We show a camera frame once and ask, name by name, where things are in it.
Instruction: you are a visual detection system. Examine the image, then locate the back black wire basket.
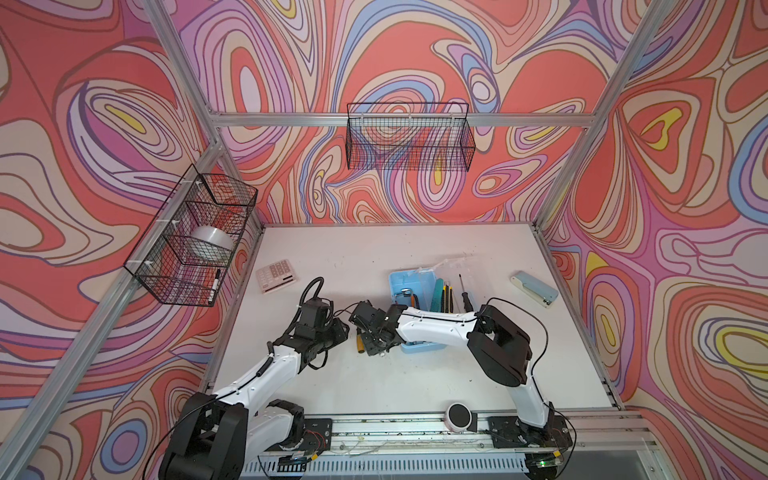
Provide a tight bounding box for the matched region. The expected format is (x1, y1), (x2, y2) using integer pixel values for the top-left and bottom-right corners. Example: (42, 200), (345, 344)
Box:
(345, 100), (476, 172)

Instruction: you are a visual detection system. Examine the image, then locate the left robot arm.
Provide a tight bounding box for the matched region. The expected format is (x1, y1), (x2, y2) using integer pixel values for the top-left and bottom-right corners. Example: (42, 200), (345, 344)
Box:
(157, 277), (350, 479)

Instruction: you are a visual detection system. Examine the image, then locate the round black white knob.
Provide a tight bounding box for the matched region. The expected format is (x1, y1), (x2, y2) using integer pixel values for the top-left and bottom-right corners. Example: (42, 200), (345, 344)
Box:
(443, 402), (473, 433)

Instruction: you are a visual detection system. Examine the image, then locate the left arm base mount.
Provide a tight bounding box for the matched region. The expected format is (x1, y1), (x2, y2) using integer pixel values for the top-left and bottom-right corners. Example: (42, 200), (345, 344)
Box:
(267, 417), (333, 454)

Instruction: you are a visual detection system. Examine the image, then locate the teal utility knife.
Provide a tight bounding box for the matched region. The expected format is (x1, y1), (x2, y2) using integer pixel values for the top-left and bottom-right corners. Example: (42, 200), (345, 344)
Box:
(430, 278), (444, 313)

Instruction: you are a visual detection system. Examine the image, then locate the black wire basket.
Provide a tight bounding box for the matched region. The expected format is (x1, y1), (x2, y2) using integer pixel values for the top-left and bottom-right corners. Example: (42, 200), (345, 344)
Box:
(124, 166), (258, 307)
(345, 100), (476, 172)

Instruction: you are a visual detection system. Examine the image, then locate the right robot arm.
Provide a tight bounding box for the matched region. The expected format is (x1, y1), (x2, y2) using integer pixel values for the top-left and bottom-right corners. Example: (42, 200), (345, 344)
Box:
(349, 301), (573, 447)

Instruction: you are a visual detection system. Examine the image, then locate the clear toolbox lid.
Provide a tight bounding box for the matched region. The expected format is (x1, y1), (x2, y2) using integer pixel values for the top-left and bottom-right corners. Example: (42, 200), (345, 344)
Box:
(419, 255), (494, 313)

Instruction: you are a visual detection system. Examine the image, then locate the left black wire basket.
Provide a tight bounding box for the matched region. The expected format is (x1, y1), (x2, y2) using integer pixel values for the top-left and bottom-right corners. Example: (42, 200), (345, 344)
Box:
(124, 166), (258, 307)

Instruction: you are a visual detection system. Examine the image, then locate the yellow black utility knife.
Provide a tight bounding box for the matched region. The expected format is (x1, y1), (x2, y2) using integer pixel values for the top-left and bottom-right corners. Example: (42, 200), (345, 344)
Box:
(442, 284), (454, 313)

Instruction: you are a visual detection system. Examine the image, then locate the aluminium front rail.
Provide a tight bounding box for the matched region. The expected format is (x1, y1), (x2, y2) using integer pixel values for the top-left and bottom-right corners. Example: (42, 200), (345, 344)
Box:
(323, 409), (659, 457)

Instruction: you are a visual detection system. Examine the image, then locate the white tape roll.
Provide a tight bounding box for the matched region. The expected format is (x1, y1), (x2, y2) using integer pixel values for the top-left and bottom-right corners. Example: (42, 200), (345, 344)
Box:
(188, 225), (235, 265)

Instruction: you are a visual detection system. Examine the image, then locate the black marker pen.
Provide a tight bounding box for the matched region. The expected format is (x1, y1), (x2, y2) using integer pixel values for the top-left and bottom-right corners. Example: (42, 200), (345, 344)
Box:
(208, 269), (221, 306)

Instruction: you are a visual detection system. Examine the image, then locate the grey blue stapler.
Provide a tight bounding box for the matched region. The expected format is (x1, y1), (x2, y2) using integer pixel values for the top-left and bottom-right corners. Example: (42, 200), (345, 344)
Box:
(510, 271), (559, 308)

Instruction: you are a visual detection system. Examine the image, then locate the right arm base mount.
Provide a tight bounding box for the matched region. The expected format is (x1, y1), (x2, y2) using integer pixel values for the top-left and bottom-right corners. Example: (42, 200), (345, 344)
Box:
(486, 412), (573, 450)

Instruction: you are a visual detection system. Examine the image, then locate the light blue plastic toolbox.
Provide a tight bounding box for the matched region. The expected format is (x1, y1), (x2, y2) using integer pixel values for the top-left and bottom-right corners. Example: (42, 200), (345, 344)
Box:
(388, 268), (445, 354)

